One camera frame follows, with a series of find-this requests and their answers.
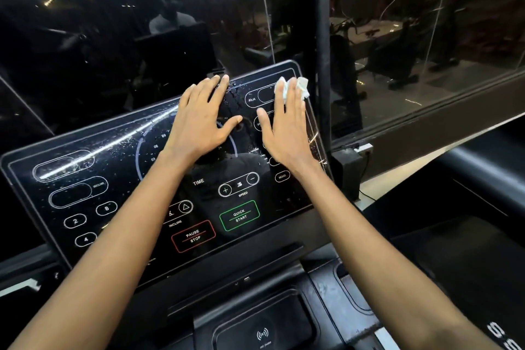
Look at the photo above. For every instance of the person's left hand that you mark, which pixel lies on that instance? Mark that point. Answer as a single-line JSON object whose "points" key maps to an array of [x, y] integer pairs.
{"points": [[197, 124]]}

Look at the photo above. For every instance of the person's right hand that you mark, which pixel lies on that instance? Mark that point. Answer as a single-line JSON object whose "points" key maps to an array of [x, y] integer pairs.
{"points": [[287, 136]]}

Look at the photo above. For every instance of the small white wipe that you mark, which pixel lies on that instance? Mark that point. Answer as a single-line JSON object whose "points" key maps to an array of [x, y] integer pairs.
{"points": [[299, 87]]}

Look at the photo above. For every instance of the black treadmill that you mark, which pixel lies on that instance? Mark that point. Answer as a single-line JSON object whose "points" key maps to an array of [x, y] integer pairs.
{"points": [[484, 190], [123, 181]]}

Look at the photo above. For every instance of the person's right forearm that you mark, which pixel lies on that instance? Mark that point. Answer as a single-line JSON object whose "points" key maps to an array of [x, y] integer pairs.
{"points": [[385, 272]]}

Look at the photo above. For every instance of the person's left forearm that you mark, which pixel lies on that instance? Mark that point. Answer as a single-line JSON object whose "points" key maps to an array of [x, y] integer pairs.
{"points": [[90, 272]]}

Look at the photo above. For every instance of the black standing fan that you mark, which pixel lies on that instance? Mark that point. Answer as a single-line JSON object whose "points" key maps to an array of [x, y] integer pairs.
{"points": [[320, 42]]}

